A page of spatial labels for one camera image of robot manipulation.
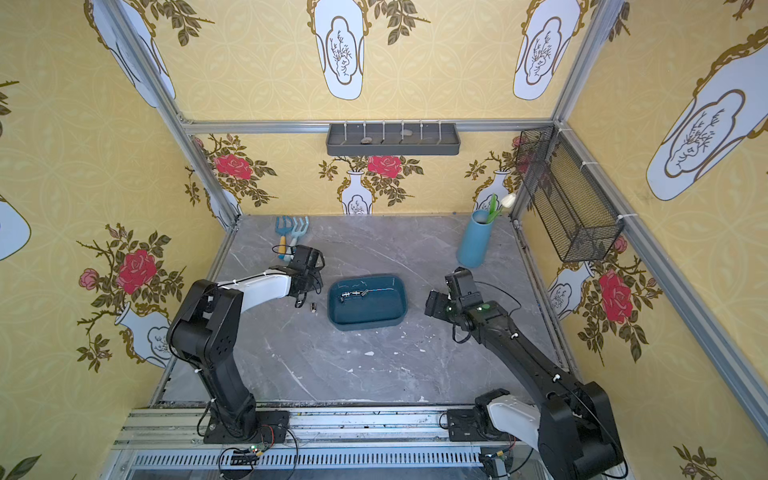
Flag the grey wall shelf tray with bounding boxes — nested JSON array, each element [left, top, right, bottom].
[[326, 120, 462, 157]]

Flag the light blue garden fork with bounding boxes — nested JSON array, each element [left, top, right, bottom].
[[283, 216, 310, 258]]

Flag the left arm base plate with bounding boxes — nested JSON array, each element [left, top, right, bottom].
[[203, 410, 290, 446]]

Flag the teal cylindrical vase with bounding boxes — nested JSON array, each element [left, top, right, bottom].
[[456, 210, 493, 268]]

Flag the blue garden rake yellow handle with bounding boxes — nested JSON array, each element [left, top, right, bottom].
[[275, 216, 293, 258]]

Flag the white tulip flower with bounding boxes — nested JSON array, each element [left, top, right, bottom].
[[486, 193, 517, 224]]

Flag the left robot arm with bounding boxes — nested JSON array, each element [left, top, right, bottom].
[[167, 245, 325, 444]]

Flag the teal plastic storage box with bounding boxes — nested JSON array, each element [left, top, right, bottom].
[[328, 274, 408, 331]]

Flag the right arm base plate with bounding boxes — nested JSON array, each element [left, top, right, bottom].
[[447, 403, 540, 443]]

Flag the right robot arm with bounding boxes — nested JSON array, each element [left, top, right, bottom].
[[424, 268, 628, 479]]

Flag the black wire mesh basket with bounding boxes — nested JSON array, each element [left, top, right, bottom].
[[517, 126, 624, 263]]

